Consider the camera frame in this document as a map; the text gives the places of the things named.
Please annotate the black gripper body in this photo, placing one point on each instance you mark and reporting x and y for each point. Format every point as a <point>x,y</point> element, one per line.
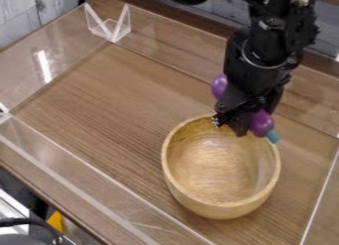
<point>249,77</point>

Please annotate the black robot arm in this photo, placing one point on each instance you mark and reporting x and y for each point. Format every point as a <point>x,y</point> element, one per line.
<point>263,52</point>

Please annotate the clear acrylic barrier wall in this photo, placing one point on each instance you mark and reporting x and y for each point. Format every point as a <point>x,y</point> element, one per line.
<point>88,163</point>

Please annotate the brown wooden bowl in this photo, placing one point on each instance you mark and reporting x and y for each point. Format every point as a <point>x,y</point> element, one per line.
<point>219,174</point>

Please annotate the clear acrylic corner bracket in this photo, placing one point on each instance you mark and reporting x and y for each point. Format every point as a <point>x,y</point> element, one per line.
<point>109,29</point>

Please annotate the purple toy eggplant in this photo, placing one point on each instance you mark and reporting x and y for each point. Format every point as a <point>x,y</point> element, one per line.
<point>261,121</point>

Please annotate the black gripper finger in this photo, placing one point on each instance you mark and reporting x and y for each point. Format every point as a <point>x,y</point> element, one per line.
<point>239,124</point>
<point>272,96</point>

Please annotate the yellow black device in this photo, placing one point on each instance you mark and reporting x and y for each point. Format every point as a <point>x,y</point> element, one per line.
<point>53,219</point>

